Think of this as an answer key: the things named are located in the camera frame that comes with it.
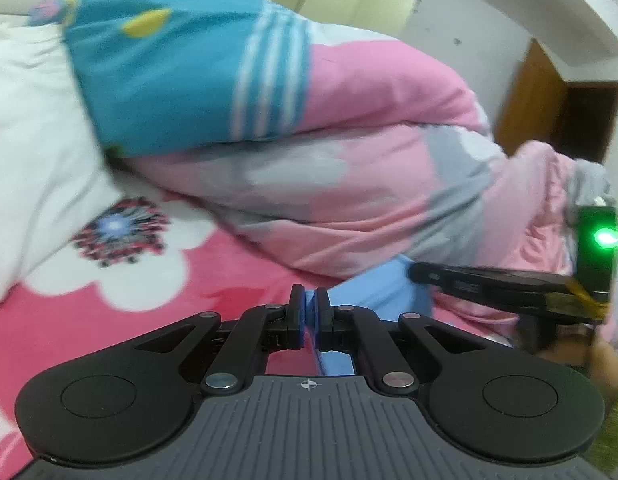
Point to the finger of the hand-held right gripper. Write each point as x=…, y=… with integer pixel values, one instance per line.
x=439, y=277

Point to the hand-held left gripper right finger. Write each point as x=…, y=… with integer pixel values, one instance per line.
x=318, y=320

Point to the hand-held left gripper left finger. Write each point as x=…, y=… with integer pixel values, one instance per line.
x=301, y=320

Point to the light blue t-shirt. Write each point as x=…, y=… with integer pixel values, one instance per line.
x=384, y=290

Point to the person's right forearm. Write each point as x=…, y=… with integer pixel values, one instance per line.
x=611, y=435

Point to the person's right hand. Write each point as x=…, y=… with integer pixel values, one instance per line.
x=601, y=365

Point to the pink floral fleece blanket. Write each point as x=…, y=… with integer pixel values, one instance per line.
x=154, y=285

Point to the pink grey teal floral quilt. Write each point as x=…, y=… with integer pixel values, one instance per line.
x=339, y=160

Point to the wooden door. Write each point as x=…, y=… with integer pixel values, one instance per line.
x=531, y=105

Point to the white pillow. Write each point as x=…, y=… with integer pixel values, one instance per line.
x=29, y=160

